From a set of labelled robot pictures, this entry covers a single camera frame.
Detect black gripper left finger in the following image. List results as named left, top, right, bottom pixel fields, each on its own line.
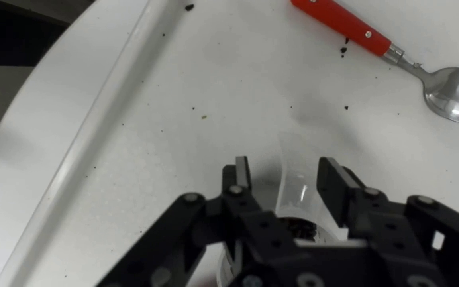
left=96, top=155, right=301, bottom=287

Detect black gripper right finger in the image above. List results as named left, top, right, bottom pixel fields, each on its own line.
left=316, top=157, right=459, bottom=287

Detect white plastic tray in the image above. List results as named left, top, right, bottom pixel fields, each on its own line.
left=0, top=0, right=459, bottom=287

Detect red handled steel spoon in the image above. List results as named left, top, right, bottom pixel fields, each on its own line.
left=290, top=0, right=459, bottom=128

